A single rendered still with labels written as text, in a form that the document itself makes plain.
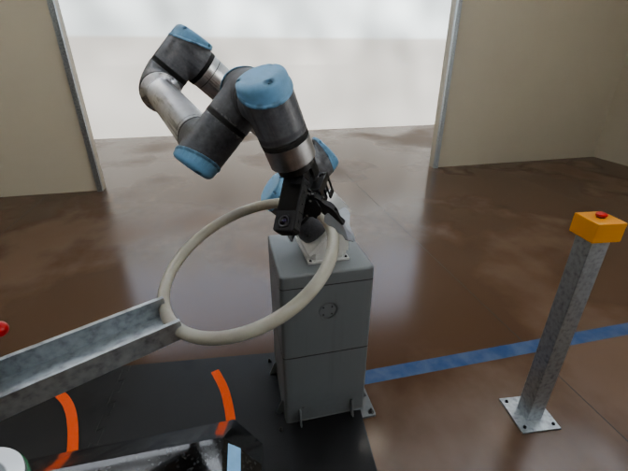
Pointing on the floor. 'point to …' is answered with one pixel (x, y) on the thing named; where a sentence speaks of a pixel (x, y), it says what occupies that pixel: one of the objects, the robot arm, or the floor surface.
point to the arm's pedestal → (321, 334)
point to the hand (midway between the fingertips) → (321, 244)
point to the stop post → (563, 319)
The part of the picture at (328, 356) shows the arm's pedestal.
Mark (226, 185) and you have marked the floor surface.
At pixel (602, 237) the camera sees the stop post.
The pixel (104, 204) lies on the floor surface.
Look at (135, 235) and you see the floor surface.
